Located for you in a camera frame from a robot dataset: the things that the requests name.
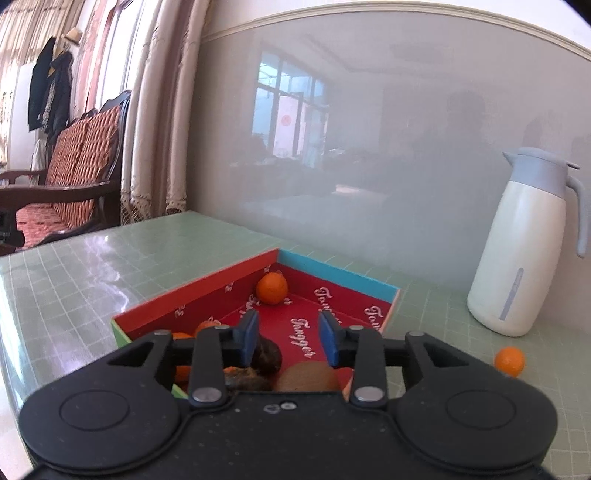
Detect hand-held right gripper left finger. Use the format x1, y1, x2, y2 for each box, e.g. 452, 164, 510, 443
108, 310, 260, 408

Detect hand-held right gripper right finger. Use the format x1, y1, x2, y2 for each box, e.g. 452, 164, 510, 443
318, 311, 468, 409

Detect dark brown round fruit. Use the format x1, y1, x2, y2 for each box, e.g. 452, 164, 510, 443
250, 339, 283, 376
223, 366, 274, 393

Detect brown kiwi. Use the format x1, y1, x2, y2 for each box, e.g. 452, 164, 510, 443
276, 362, 354, 393

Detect red cardboard box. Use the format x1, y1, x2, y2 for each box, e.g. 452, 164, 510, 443
111, 248, 402, 402

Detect green grid table mat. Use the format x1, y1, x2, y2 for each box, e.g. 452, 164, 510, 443
0, 211, 591, 480

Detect cream and grey thermos jug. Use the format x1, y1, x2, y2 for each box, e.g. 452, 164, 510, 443
467, 147, 588, 337

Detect beige lace curtains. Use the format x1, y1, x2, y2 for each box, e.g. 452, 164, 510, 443
73, 0, 212, 225

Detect wooden bench with patterned cushions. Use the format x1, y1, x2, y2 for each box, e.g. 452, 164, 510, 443
0, 89, 133, 251

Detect black object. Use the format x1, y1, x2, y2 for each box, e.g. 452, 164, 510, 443
0, 210, 25, 257

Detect dark hanging coats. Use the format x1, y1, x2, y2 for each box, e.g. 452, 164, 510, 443
27, 37, 75, 136

